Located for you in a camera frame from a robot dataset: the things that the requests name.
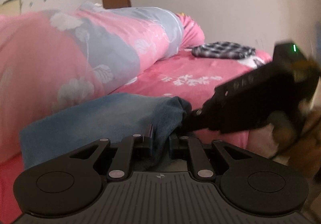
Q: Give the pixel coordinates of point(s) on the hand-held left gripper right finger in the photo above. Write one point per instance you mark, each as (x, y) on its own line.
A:
(175, 146)

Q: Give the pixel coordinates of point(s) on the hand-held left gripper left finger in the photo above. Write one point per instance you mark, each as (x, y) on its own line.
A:
(148, 145)

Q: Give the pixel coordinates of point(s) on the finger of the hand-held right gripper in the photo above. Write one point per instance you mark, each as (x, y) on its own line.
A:
(194, 121)

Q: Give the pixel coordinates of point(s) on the blue fleece pants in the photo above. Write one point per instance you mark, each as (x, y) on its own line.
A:
(105, 118)

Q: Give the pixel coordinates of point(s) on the person's right hand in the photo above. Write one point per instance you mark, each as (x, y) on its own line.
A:
(307, 138)

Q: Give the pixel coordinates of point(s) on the red white floral fleece blanket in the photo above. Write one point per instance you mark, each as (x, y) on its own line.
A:
(190, 78)

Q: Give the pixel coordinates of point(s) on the black white plaid cloth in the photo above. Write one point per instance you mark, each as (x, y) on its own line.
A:
(223, 49)

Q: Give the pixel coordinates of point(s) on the pink striped pillow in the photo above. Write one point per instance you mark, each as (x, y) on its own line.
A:
(191, 30)

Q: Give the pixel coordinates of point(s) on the pink grey floral rolled duvet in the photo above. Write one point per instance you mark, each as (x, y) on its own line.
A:
(62, 63)

